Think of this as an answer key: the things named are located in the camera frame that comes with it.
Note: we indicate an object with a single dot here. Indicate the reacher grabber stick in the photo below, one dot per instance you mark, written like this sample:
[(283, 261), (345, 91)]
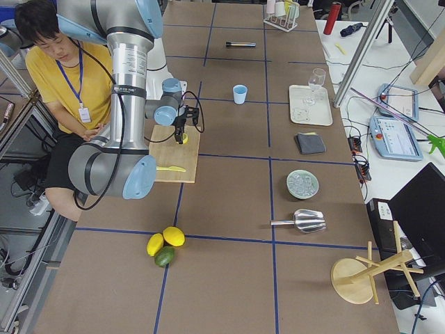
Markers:
[(435, 141)]

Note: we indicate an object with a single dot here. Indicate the red thermos bottle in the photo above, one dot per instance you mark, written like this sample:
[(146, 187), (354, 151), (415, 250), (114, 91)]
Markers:
[(333, 15)]

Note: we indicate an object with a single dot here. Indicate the lemon slice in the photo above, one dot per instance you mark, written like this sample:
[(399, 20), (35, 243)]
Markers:
[(184, 139)]

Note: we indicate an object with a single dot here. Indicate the mint green cup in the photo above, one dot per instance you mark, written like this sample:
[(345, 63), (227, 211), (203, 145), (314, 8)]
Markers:
[(294, 11)]

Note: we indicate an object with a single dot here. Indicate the aluminium frame post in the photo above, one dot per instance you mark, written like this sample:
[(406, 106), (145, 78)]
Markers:
[(364, 45)]

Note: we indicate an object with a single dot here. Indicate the wooden cup tree stand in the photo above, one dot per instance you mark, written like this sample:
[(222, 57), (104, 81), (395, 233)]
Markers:
[(353, 279)]

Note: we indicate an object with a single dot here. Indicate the folded blue umbrella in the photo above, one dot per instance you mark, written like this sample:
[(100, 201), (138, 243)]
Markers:
[(349, 30)]

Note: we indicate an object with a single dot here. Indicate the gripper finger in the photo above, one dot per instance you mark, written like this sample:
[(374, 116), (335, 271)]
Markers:
[(177, 134), (180, 135)]

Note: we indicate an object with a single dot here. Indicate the person in yellow shirt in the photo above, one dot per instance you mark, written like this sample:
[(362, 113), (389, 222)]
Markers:
[(73, 80)]

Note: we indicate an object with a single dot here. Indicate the cream bear tray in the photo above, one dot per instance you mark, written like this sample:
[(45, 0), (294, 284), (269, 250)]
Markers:
[(303, 113)]

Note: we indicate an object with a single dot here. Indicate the metal ice scoop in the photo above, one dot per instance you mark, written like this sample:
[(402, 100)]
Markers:
[(305, 220)]

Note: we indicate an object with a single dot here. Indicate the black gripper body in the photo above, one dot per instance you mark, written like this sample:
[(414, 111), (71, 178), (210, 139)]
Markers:
[(179, 124)]

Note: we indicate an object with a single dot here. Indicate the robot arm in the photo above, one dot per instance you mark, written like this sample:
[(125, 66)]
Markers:
[(117, 161)]

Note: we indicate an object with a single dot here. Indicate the white cup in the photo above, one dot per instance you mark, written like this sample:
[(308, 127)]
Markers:
[(280, 9)]

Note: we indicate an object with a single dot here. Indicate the blue teach pendant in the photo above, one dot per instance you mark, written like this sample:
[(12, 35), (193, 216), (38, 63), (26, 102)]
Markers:
[(394, 140), (398, 99)]

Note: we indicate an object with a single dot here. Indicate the bamboo cutting board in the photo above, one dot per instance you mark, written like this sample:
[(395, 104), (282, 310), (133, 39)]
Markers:
[(170, 153)]

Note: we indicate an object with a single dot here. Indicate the yellow lemon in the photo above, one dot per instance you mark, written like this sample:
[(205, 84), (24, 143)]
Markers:
[(174, 236), (155, 244)]

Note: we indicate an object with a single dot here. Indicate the green lime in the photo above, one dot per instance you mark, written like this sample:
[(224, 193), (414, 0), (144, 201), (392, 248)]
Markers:
[(164, 256)]

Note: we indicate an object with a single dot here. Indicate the wine glass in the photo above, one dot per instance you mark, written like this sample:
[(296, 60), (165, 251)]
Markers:
[(315, 81)]

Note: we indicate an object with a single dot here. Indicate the grey folded cloth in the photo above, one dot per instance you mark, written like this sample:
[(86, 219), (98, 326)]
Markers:
[(309, 143)]

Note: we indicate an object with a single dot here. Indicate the yellow cup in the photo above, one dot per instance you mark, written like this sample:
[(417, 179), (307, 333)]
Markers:
[(287, 5)]

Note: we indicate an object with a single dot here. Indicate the white wire cup rack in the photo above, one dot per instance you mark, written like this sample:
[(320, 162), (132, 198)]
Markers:
[(282, 23)]

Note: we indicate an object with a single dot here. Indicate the green bowl with ice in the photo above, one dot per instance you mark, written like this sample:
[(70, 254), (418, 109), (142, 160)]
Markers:
[(302, 184)]

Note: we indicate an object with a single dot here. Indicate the yellow plastic knife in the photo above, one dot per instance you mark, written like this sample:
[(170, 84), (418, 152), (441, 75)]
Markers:
[(171, 168)]

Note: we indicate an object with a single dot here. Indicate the steel muddler with black tip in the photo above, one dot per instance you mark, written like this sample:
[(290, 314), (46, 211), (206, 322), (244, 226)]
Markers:
[(229, 44)]

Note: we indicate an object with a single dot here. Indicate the light blue cup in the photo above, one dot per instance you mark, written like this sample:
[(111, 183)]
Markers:
[(239, 93)]

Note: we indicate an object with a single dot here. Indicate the pink cup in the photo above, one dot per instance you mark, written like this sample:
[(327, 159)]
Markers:
[(270, 7)]

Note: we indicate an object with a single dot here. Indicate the black power strip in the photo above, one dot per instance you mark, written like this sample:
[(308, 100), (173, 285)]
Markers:
[(361, 162)]

